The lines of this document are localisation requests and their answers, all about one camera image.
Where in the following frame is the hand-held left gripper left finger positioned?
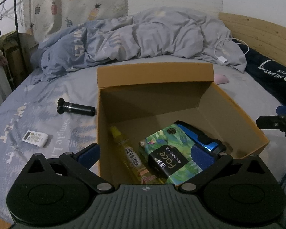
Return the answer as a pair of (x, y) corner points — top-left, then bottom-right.
(26, 143), (115, 194)

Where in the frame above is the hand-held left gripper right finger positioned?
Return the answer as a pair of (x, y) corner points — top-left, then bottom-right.
(180, 145), (265, 192)

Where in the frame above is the white remote control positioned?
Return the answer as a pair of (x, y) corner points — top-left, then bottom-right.
(22, 130), (48, 147)

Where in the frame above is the brown cardboard box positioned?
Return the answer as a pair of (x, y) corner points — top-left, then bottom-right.
(96, 63), (270, 186)

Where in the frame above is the blue and black case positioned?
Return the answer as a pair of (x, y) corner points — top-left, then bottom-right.
(174, 120), (227, 159)

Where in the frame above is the navy printed pillow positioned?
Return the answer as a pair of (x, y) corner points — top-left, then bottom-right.
(244, 48), (286, 106)

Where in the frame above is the yellow spray bottle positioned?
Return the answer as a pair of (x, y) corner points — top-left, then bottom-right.
(110, 126), (166, 185)

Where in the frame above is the green leaf-print tissue packet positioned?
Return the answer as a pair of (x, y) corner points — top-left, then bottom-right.
(139, 123), (205, 186)

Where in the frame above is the black handheld massager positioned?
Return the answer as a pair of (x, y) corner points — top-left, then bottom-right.
(57, 98), (96, 117)

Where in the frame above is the small pink object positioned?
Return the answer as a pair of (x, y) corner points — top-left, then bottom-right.
(214, 74), (229, 84)

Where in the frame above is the wooden headboard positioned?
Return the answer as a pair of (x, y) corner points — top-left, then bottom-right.
(219, 12), (286, 69)

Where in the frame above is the brown wooden cabinet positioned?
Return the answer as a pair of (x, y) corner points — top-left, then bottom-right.
(2, 31), (39, 89)

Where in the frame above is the grey crumpled duvet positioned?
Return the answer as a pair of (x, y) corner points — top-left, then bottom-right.
(30, 7), (247, 81)

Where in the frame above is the black metal clothes rack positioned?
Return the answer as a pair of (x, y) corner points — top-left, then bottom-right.
(0, 0), (30, 91)

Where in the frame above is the white charging cable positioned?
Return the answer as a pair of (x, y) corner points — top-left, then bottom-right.
(214, 32), (249, 65)

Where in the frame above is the pineapple print wall cloth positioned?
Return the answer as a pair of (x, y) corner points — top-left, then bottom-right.
(22, 0), (129, 39)

